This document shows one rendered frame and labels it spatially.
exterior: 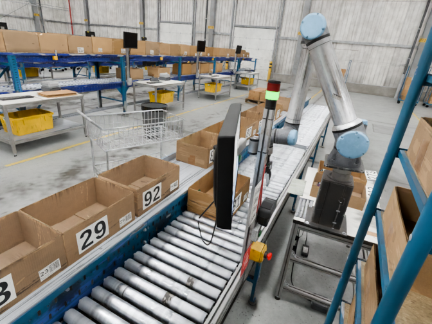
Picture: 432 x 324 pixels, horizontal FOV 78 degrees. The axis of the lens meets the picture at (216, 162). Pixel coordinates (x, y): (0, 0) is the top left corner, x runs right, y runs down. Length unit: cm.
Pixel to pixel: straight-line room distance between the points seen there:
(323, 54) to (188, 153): 119
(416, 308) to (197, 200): 130
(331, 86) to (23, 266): 148
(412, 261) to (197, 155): 175
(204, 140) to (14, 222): 159
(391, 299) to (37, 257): 107
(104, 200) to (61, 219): 23
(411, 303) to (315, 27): 116
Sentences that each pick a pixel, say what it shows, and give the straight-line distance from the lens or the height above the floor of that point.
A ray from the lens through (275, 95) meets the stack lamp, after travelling 109.
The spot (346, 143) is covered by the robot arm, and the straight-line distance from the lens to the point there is 149.
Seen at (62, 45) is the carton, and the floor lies 152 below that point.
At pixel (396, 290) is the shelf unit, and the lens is 54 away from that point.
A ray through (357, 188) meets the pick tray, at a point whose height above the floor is 80.
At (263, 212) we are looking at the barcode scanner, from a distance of 129.
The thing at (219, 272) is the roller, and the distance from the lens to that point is 143.
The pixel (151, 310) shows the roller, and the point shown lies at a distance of 129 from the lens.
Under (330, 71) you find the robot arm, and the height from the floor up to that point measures 170.
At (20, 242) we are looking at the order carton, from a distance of 151.
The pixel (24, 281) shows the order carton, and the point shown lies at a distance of 123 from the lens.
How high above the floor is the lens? 176
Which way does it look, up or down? 23 degrees down
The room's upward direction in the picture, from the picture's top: 5 degrees clockwise
